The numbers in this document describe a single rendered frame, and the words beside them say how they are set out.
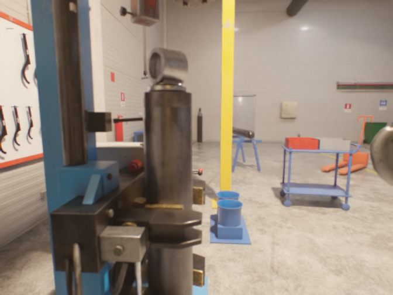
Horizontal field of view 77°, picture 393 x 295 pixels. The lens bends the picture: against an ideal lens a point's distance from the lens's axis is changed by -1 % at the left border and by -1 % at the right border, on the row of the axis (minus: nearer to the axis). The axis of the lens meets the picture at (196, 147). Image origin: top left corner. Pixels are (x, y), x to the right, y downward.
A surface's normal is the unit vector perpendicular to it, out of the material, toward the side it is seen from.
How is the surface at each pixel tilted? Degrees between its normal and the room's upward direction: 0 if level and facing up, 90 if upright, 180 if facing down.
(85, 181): 90
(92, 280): 90
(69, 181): 90
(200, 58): 90
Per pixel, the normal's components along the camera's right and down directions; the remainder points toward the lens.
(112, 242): -0.07, 0.14
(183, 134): 0.69, 0.10
